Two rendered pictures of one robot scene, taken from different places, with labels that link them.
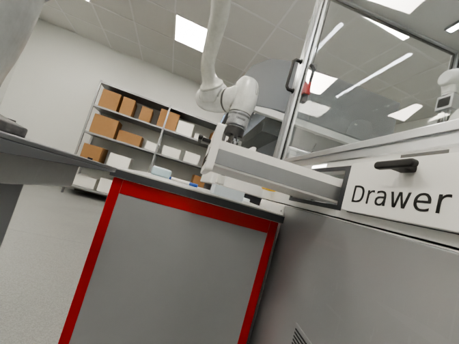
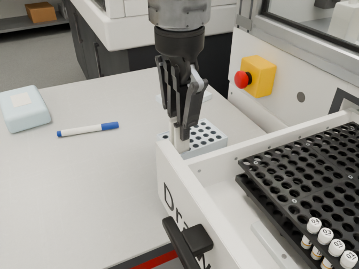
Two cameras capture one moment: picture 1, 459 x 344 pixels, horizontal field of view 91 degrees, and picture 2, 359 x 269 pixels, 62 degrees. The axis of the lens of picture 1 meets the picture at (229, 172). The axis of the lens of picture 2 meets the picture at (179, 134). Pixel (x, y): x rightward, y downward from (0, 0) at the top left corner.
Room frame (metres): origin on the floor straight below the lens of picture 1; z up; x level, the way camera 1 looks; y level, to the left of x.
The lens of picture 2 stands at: (0.47, 0.16, 1.17)
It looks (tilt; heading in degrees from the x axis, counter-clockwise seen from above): 37 degrees down; 343
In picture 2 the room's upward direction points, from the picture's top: straight up
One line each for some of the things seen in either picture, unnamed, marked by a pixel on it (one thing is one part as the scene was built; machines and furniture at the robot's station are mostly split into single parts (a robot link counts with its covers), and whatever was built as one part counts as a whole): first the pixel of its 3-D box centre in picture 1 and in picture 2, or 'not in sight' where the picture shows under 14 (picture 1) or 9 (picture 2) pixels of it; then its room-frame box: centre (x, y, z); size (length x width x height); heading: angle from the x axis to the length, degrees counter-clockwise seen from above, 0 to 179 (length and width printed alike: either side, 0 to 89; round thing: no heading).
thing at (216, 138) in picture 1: (210, 153); (212, 250); (0.63, 0.07, 0.87); 0.29 x 0.02 x 0.11; 8
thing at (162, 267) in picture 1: (175, 270); (140, 229); (1.04, 0.11, 0.38); 0.62 x 0.58 x 0.76; 8
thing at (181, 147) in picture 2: (222, 175); (181, 136); (0.88, 0.02, 0.84); 0.03 x 0.01 x 0.07; 104
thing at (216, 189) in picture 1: (227, 192); (192, 142); (0.93, -0.01, 0.78); 0.12 x 0.08 x 0.04; 104
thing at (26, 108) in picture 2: (161, 172); (23, 107); (1.18, 0.34, 0.78); 0.15 x 0.10 x 0.04; 15
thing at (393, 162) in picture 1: (400, 166); not in sight; (0.36, -0.27, 0.91); 0.07 x 0.04 x 0.01; 8
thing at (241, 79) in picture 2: not in sight; (243, 79); (1.00, -0.15, 0.88); 0.04 x 0.03 x 0.04; 8
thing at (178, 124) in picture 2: not in sight; (184, 96); (0.88, 0.02, 0.93); 0.04 x 0.01 x 0.11; 104
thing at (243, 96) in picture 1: (242, 96); not in sight; (0.90, 0.04, 1.18); 0.13 x 0.11 x 0.16; 57
